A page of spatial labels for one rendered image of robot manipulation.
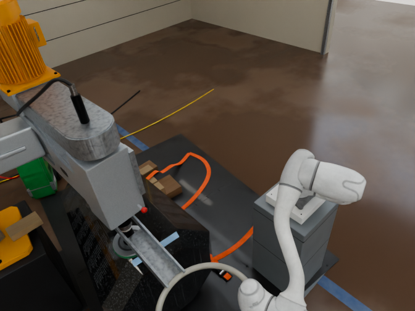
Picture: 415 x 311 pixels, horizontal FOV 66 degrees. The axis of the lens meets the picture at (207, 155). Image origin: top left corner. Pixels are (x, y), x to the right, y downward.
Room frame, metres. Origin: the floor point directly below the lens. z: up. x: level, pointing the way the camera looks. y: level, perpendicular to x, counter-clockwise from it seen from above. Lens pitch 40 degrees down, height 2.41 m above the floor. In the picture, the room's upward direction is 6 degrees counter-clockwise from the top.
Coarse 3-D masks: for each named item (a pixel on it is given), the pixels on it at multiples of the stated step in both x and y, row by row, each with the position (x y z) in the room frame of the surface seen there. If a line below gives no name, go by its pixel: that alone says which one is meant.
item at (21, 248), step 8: (8, 208) 1.61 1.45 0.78; (16, 208) 1.60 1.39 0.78; (0, 216) 1.54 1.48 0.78; (8, 216) 1.53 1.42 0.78; (16, 216) 1.52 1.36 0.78; (0, 224) 1.46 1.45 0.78; (8, 224) 1.45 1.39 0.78; (8, 240) 1.32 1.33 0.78; (16, 240) 1.31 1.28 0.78; (24, 240) 1.30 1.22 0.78; (0, 248) 1.26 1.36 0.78; (8, 248) 1.25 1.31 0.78; (16, 248) 1.25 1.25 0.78; (24, 248) 1.24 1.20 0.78; (32, 248) 1.26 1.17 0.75; (0, 256) 1.20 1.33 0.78; (8, 256) 1.19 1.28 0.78; (16, 256) 1.19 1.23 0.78; (24, 256) 1.20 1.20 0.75; (0, 264) 1.14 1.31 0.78; (8, 264) 1.15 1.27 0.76
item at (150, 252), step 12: (132, 216) 1.19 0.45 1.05; (144, 228) 1.11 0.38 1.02; (132, 240) 1.07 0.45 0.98; (144, 240) 1.07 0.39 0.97; (156, 240) 1.05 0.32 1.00; (144, 252) 1.00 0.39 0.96; (156, 252) 1.00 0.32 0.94; (168, 252) 0.98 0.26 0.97; (156, 264) 0.94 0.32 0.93; (168, 264) 0.94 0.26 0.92; (156, 276) 0.87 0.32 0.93; (168, 276) 0.88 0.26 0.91
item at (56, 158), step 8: (32, 128) 1.53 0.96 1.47; (40, 128) 1.45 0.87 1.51; (40, 136) 1.46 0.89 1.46; (48, 136) 1.41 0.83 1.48; (48, 144) 1.39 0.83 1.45; (56, 144) 1.39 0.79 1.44; (56, 152) 1.36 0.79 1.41; (64, 152) 1.35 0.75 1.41; (48, 160) 1.55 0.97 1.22; (56, 160) 1.39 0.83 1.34; (64, 160) 1.30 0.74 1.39; (56, 168) 1.46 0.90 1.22; (64, 168) 1.32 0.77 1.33; (64, 176) 1.39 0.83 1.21; (72, 176) 1.25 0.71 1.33; (72, 184) 1.31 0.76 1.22; (80, 192) 1.24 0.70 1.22
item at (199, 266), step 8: (200, 264) 0.92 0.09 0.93; (208, 264) 0.91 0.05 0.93; (216, 264) 0.91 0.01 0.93; (224, 264) 0.90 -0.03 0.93; (232, 272) 0.85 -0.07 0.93; (240, 272) 0.84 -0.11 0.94; (176, 280) 0.85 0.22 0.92; (168, 288) 0.81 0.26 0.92; (160, 296) 0.77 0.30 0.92; (160, 304) 0.73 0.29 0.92
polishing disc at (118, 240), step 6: (132, 228) 1.25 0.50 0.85; (138, 228) 1.25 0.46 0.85; (114, 240) 1.18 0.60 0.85; (120, 240) 1.17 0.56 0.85; (114, 246) 1.14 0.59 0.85; (120, 246) 1.13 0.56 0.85; (126, 246) 1.13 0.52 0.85; (120, 252) 1.09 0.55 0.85; (126, 252) 1.08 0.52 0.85; (132, 252) 1.08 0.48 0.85
